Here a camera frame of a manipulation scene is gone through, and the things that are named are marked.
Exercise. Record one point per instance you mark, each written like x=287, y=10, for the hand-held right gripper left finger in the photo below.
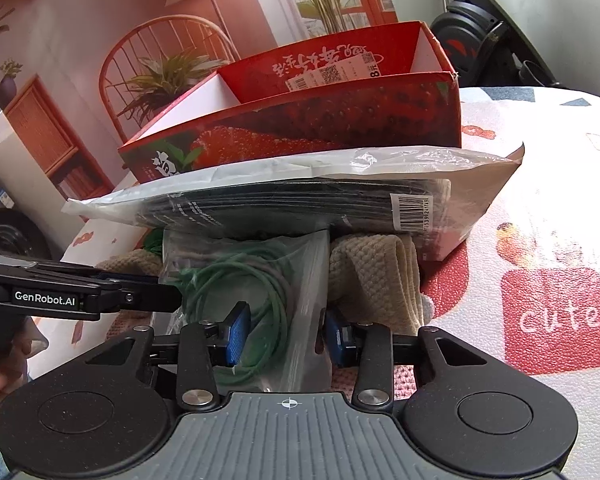
x=237, y=334

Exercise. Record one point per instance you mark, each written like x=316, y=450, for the beige knitted cloth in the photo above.
x=370, y=270

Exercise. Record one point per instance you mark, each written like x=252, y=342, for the black exercise bike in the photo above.
x=460, y=25

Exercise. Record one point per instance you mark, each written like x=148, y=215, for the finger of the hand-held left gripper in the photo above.
x=80, y=272
x=150, y=297

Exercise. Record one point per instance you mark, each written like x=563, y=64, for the green knitted cloth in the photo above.
x=153, y=242

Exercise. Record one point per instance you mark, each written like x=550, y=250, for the red strawberry print cardboard box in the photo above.
x=330, y=125

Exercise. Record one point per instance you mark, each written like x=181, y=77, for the black wheel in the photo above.
x=15, y=240

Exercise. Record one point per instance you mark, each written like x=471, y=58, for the wall poster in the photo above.
x=80, y=10

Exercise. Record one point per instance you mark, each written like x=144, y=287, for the printed blanket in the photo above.
x=530, y=210

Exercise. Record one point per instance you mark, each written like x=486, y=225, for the plastic pack of face masks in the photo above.
x=280, y=200

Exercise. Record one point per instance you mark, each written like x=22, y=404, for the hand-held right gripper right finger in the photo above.
x=336, y=336

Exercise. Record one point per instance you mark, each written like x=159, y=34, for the pink knitted cloth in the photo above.
x=342, y=378

